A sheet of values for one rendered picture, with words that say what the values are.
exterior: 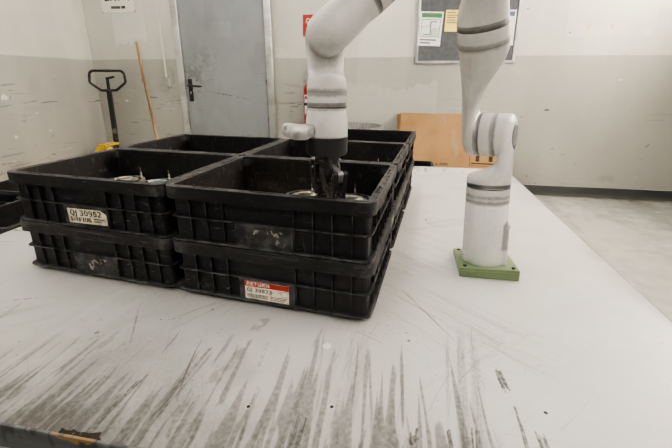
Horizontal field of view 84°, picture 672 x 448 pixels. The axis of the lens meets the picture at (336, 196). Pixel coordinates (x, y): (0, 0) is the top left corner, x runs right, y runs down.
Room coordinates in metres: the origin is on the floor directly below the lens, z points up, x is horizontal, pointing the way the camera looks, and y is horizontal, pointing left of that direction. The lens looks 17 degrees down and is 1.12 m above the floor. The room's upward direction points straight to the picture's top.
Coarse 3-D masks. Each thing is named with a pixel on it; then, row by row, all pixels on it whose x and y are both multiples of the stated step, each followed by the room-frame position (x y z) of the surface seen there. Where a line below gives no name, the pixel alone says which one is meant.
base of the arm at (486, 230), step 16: (480, 192) 0.77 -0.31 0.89; (496, 192) 0.76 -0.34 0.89; (480, 208) 0.76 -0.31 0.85; (496, 208) 0.75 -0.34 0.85; (464, 224) 0.80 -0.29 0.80; (480, 224) 0.76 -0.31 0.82; (496, 224) 0.75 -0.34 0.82; (464, 240) 0.79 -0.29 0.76; (480, 240) 0.75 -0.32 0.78; (496, 240) 0.75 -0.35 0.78; (464, 256) 0.78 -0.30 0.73; (480, 256) 0.75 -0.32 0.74; (496, 256) 0.74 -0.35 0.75
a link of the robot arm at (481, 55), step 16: (496, 32) 0.71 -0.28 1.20; (464, 48) 0.75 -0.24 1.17; (480, 48) 0.72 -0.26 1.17; (496, 48) 0.72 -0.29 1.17; (464, 64) 0.76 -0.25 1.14; (480, 64) 0.73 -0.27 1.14; (496, 64) 0.74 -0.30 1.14; (464, 80) 0.77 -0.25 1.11; (480, 80) 0.75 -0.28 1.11; (464, 96) 0.78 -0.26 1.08; (480, 96) 0.78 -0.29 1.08; (464, 112) 0.79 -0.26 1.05; (480, 112) 0.83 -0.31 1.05; (464, 128) 0.80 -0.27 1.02; (464, 144) 0.81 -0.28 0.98
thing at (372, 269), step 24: (384, 240) 0.68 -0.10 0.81; (192, 264) 0.67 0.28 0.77; (216, 264) 0.65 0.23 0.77; (240, 264) 0.64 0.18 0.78; (264, 264) 0.61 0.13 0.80; (288, 264) 0.60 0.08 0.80; (312, 264) 0.59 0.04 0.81; (336, 264) 0.58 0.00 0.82; (360, 264) 0.57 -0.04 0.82; (384, 264) 0.74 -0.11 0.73; (192, 288) 0.66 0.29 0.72; (216, 288) 0.65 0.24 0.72; (240, 288) 0.63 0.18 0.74; (312, 288) 0.59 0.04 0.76; (336, 288) 0.59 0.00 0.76; (360, 288) 0.58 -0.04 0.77; (336, 312) 0.58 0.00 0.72; (360, 312) 0.57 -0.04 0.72
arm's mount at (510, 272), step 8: (456, 248) 0.86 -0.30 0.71; (456, 256) 0.80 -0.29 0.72; (456, 264) 0.79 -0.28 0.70; (464, 264) 0.75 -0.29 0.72; (472, 264) 0.76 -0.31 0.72; (512, 264) 0.75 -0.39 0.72; (464, 272) 0.74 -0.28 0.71; (472, 272) 0.73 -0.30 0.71; (480, 272) 0.73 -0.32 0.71; (488, 272) 0.73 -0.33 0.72; (496, 272) 0.73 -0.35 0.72; (504, 272) 0.72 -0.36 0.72; (512, 272) 0.72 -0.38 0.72; (512, 280) 0.72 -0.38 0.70
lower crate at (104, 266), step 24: (48, 240) 0.77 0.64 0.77; (72, 240) 0.75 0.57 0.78; (96, 240) 0.71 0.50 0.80; (120, 240) 0.70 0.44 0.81; (144, 240) 0.68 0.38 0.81; (168, 240) 0.67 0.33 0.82; (48, 264) 0.77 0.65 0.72; (72, 264) 0.75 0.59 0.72; (96, 264) 0.73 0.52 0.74; (120, 264) 0.71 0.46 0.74; (144, 264) 0.69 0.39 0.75; (168, 264) 0.68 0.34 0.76
